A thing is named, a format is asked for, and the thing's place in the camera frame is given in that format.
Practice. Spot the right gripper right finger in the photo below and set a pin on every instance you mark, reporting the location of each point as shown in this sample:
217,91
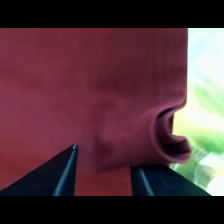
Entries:
160,181

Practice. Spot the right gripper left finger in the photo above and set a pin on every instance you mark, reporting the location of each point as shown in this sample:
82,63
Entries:
53,180

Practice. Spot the dark red garment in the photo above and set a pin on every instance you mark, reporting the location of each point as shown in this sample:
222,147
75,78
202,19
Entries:
83,93

